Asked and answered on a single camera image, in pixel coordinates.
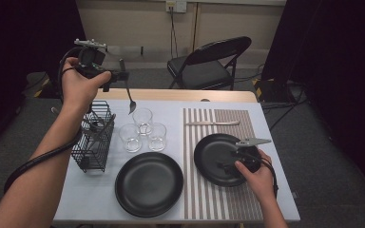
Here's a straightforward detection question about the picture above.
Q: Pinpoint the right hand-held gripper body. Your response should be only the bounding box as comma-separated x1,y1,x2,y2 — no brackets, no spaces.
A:
232,138,273,174

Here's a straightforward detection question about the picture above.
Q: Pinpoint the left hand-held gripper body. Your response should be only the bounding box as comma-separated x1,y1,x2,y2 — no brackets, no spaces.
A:
73,38,112,80

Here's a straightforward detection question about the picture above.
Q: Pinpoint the black plate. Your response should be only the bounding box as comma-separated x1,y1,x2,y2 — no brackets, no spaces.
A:
114,151,184,219
193,133,260,188

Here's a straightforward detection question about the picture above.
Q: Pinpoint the silver fork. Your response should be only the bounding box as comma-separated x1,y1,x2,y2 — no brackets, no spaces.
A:
125,79,137,116

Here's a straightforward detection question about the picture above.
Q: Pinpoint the silver table knife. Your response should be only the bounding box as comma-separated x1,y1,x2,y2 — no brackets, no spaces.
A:
185,120,240,126

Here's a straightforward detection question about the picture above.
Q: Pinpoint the black wire cutlery rack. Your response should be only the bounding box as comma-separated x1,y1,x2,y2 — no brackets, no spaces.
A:
70,100,117,174

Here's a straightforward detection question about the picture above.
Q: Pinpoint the person's right hand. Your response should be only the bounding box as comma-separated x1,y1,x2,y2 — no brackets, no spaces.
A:
234,150,277,203

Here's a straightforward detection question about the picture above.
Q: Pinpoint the person's left hand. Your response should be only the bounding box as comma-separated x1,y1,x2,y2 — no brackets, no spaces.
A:
60,57,112,110

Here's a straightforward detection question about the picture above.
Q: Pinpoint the striped brown white placemat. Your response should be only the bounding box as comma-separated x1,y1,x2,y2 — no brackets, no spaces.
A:
182,107,265,220

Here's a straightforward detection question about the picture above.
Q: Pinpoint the black stand base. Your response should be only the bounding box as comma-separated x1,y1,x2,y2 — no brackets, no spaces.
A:
252,77,298,104
25,70,66,100

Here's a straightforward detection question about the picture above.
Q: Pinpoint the dark cutlery piece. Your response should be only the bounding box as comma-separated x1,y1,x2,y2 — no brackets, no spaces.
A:
86,113,117,153

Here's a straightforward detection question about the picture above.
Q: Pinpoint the dark curtain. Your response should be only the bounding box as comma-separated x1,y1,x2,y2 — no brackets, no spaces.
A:
0,0,95,160
260,0,365,199

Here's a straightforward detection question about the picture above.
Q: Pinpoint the black folding chair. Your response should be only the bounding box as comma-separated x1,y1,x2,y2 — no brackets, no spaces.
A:
166,35,253,92

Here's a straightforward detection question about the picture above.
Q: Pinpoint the white table cover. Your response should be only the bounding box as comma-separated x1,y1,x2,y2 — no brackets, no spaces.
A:
53,98,301,222

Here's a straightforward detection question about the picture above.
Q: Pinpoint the right hand-held gripper cable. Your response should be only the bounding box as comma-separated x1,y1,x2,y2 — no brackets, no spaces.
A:
240,153,279,198

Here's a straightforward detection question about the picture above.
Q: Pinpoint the hand-held gripper cable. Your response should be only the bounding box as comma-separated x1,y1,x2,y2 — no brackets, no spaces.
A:
3,47,84,195
240,153,279,198

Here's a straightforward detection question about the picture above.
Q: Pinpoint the black floor cable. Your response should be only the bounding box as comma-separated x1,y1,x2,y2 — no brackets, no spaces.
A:
260,91,312,131

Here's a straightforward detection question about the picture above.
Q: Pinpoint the black wall cable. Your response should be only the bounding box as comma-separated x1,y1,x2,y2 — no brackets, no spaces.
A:
169,6,180,60

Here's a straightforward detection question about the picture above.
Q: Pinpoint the white wall outlet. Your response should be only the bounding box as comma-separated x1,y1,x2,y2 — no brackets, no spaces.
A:
165,0,188,13

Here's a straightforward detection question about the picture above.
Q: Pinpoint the left hand-held gripper cable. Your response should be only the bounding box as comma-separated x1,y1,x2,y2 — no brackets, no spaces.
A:
3,47,84,195

